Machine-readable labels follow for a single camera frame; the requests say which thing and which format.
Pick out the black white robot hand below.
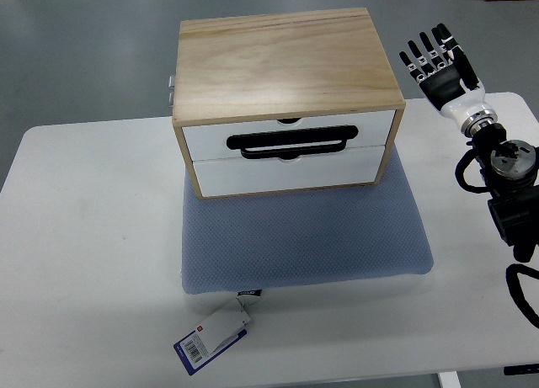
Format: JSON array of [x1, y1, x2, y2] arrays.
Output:
[[399, 24, 498, 138]]

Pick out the black drawer handle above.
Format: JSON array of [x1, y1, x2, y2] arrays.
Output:
[[226, 125, 359, 160]]

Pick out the wooden drawer cabinet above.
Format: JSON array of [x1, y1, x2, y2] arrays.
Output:
[[173, 8, 405, 199]]

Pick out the blue grey cushion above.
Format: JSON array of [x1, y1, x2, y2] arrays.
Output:
[[181, 151, 434, 295]]

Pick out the black table control panel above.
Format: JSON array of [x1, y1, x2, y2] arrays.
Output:
[[504, 364, 539, 376]]

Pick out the white table leg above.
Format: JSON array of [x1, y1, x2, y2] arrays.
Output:
[[437, 371, 462, 388]]

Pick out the white blue price tag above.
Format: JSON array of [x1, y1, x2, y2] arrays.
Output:
[[173, 298, 251, 376]]

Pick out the black cable loop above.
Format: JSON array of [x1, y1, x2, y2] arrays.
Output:
[[505, 263, 539, 329]]

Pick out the grey metal bracket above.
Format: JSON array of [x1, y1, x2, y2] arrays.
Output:
[[168, 75, 175, 108]]

